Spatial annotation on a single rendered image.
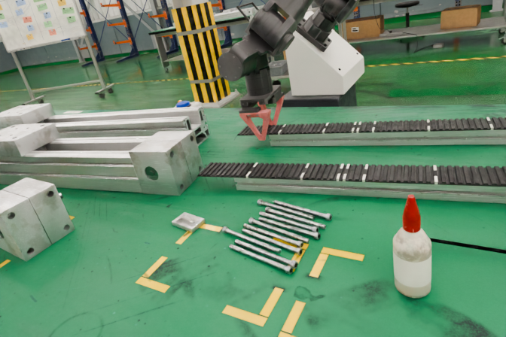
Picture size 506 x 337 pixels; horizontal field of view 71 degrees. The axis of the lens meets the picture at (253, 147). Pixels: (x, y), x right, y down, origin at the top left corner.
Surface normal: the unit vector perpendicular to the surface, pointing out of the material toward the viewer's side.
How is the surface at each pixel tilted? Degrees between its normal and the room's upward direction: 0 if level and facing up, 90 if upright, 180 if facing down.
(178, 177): 90
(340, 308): 0
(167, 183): 90
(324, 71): 90
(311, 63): 90
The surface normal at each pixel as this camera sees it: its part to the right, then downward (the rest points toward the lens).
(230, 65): -0.48, 0.43
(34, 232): 0.83, 0.07
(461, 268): -0.19, -0.90
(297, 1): -0.17, 0.07
